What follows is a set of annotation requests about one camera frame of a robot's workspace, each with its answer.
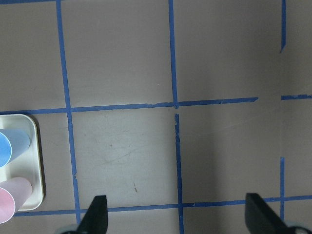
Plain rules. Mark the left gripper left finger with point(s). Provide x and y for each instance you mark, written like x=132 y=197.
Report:
x=95 y=220

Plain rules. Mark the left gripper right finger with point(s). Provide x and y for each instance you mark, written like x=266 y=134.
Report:
x=261 y=219

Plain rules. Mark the pink cup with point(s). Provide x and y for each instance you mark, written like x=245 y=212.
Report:
x=13 y=194

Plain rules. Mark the blue cup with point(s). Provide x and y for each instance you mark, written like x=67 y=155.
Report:
x=13 y=143

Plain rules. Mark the cream serving tray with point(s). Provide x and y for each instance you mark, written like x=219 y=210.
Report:
x=28 y=164

